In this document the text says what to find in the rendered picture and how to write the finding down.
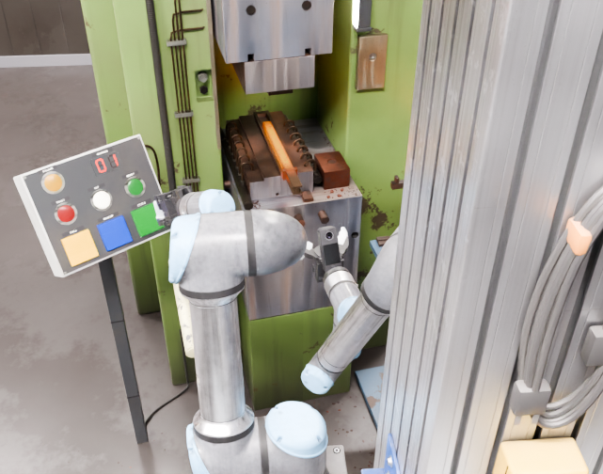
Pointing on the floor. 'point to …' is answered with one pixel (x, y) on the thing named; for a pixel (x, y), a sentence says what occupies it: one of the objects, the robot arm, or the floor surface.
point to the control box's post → (123, 347)
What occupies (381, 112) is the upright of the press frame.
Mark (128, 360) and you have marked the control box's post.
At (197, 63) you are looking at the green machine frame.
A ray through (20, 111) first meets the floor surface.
